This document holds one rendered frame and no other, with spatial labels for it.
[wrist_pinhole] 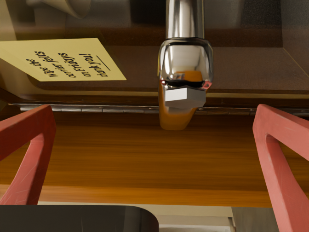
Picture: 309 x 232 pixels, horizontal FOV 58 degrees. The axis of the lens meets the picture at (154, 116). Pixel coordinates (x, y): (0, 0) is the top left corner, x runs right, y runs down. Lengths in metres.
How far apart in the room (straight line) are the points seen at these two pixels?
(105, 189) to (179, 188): 0.09
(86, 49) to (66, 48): 0.01
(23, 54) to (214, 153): 0.26
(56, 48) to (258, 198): 0.27
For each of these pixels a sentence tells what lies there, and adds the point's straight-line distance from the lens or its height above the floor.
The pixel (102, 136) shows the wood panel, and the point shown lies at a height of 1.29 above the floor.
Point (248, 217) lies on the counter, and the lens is 0.94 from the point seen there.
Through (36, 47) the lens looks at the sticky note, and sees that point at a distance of 0.19.
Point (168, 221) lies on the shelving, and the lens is 1.26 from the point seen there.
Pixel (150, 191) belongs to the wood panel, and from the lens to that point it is 0.33.
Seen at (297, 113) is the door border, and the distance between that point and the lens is 0.38.
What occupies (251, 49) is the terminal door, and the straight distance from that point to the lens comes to 0.18.
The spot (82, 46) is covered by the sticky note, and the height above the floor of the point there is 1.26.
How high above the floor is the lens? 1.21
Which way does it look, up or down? 2 degrees up
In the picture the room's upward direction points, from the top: 89 degrees counter-clockwise
